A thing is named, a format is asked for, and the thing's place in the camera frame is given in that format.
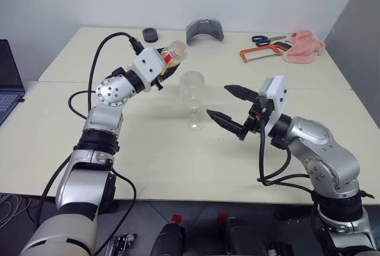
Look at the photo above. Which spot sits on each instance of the dark laptop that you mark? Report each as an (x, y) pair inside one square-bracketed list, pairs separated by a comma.
[(9, 69)]

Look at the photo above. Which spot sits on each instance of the orange hacksaw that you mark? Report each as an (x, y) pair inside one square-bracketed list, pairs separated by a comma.
[(243, 55)]

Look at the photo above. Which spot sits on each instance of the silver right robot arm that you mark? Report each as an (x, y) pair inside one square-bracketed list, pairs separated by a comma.
[(314, 137)]

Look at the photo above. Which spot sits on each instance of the clear wine glass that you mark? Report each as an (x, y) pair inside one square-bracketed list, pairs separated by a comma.
[(193, 101)]

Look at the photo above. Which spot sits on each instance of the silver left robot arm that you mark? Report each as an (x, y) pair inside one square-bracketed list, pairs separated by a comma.
[(110, 89)]

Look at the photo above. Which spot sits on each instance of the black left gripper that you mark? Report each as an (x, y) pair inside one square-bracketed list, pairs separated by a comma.
[(158, 83)]

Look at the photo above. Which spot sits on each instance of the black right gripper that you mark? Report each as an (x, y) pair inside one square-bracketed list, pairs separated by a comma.
[(255, 119)]

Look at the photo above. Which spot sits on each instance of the pink cloth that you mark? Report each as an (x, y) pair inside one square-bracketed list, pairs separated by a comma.
[(302, 48)]

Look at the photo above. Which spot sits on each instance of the black round cap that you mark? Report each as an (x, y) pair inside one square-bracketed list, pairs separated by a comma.
[(150, 36)]

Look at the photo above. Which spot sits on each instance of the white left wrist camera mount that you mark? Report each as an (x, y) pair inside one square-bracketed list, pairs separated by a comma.
[(148, 63)]

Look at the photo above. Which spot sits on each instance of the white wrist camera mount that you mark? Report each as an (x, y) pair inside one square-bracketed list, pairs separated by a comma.
[(277, 98), (148, 63)]

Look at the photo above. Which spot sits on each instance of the black metal bracket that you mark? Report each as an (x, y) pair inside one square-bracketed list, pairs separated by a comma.
[(121, 242)]

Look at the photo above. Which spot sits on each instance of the small red tab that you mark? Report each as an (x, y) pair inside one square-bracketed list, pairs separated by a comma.
[(177, 218)]

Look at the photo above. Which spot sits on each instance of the grey curved visor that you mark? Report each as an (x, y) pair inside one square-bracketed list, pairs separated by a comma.
[(191, 31)]

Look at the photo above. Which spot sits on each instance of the dark rounded shape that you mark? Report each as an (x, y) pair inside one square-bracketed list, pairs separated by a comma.
[(169, 238), (243, 238)]

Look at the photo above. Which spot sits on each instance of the clear bottle with red label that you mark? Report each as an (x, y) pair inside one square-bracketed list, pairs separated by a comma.
[(178, 49)]

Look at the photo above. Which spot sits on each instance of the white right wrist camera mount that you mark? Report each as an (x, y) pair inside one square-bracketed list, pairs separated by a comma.
[(277, 98)]

